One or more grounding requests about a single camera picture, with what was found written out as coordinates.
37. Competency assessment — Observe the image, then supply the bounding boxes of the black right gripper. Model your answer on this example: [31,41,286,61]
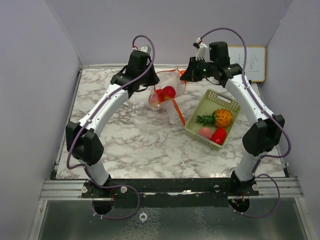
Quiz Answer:
[180,56,217,82]

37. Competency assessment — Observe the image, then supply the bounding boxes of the red apple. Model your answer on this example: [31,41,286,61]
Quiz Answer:
[155,88,164,104]
[162,85,176,101]

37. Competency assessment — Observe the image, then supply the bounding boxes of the clear orange-zipper zip bag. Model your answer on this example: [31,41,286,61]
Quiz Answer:
[147,67,187,126]

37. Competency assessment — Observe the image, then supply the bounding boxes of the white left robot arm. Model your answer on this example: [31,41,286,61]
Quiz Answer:
[65,45,160,198]

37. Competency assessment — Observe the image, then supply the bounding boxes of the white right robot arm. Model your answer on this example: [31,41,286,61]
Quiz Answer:
[180,39,285,196]

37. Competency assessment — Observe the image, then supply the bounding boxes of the pale green plastic basket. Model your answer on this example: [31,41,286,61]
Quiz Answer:
[184,89,241,151]

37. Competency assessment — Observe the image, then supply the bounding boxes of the small framed whiteboard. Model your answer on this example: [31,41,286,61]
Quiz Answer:
[228,46,266,83]

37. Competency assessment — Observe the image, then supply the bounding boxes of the toy pineapple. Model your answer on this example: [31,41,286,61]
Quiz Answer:
[195,108,233,128]

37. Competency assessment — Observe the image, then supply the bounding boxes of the pink peach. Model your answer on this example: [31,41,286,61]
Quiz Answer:
[198,127,213,139]

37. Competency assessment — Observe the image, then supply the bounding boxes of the red bell pepper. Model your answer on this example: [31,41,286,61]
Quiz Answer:
[210,128,227,146]

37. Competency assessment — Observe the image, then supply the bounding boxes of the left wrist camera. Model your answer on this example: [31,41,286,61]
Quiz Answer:
[138,44,152,55]

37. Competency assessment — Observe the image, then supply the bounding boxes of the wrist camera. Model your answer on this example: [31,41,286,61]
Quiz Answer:
[138,44,152,55]
[193,37,208,61]

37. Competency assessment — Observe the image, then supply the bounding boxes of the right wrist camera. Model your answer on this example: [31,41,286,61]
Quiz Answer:
[193,37,208,61]

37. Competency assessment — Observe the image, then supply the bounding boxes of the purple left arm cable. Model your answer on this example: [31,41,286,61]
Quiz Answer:
[66,34,156,221]

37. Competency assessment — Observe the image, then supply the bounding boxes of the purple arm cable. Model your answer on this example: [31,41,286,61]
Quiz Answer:
[66,34,156,221]
[199,27,292,218]

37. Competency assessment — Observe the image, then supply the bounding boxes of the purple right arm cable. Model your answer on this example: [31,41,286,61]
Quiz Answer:
[199,27,292,218]

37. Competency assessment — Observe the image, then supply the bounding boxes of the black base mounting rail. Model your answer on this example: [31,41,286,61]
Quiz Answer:
[81,177,259,209]

